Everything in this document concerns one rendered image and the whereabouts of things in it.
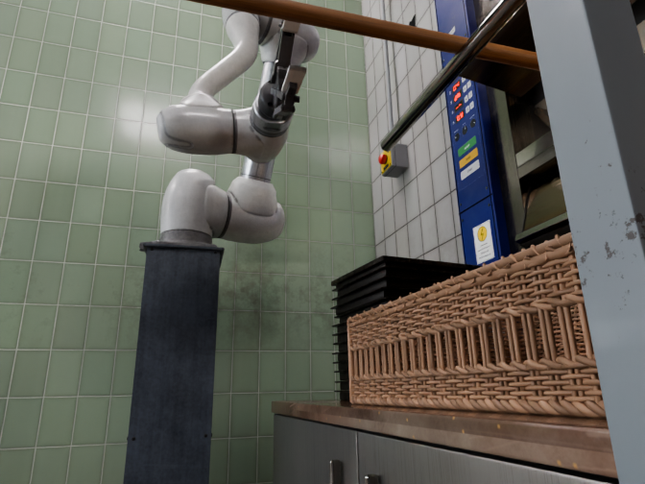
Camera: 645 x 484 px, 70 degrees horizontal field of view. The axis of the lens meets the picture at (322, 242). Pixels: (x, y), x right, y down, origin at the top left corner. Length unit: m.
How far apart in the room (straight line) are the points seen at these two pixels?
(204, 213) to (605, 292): 1.26
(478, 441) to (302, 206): 1.62
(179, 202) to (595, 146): 1.25
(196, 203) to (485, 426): 1.14
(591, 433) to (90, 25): 2.24
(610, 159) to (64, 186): 1.84
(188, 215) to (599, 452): 1.23
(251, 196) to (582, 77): 1.26
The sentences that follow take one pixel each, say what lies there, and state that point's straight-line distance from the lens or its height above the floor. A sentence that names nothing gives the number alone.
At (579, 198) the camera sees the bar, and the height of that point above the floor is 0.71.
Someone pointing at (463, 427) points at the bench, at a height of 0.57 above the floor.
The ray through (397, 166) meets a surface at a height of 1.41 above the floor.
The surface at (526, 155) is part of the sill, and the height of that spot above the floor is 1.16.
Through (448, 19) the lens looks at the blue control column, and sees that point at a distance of 1.73.
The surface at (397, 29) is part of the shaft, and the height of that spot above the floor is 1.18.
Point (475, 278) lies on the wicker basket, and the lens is 0.55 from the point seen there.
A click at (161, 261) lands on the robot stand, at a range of 1.36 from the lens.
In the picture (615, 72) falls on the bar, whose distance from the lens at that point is 0.32.
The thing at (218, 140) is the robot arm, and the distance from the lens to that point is 1.07.
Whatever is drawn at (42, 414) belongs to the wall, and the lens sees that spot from 1.82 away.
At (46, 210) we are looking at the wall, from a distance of 1.94.
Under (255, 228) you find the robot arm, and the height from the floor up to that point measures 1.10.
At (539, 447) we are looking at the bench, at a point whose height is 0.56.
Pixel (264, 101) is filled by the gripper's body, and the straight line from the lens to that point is 0.99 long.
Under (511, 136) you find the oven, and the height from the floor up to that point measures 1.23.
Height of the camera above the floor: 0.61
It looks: 18 degrees up
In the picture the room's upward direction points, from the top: 1 degrees counter-clockwise
